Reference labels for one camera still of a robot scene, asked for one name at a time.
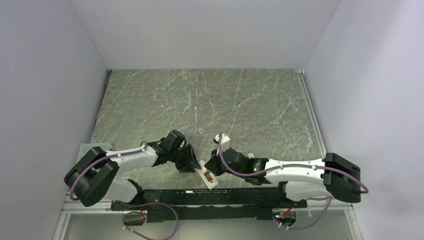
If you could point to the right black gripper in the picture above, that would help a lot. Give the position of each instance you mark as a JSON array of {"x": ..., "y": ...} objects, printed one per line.
[{"x": 213, "y": 164}]

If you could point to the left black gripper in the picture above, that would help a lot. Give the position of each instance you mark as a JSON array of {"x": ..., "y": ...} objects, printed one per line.
[{"x": 190, "y": 161}]

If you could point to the white remote control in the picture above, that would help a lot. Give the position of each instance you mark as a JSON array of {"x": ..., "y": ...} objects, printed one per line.
[{"x": 207, "y": 176}]

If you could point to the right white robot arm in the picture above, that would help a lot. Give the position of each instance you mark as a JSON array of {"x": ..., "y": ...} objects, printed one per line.
[{"x": 331, "y": 176}]

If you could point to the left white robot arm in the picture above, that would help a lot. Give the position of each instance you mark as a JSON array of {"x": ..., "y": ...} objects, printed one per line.
[{"x": 97, "y": 175}]

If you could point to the clear plastic organizer box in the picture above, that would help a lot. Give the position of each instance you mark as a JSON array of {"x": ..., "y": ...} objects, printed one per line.
[{"x": 84, "y": 148}]

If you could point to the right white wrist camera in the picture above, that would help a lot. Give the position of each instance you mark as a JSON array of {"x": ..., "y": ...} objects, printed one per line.
[{"x": 224, "y": 141}]

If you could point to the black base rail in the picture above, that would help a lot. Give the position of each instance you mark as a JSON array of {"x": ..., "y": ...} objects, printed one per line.
[{"x": 209, "y": 204}]

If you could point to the aluminium frame rail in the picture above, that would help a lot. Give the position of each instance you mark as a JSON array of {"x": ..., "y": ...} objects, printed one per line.
[{"x": 310, "y": 108}]

